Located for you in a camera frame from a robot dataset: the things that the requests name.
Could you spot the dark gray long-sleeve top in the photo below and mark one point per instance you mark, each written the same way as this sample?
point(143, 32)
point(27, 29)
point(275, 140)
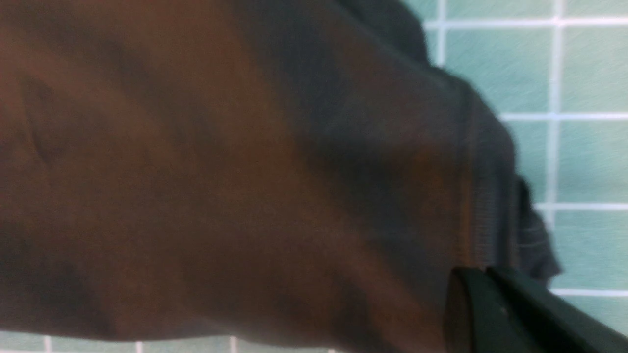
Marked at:
point(290, 172)

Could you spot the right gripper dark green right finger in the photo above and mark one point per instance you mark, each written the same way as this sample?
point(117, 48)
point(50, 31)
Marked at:
point(553, 323)

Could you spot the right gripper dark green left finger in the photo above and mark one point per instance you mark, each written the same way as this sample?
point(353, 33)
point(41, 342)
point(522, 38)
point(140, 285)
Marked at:
point(479, 319)

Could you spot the green grid tablecloth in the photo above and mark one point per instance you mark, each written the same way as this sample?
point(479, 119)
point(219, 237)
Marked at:
point(555, 73)

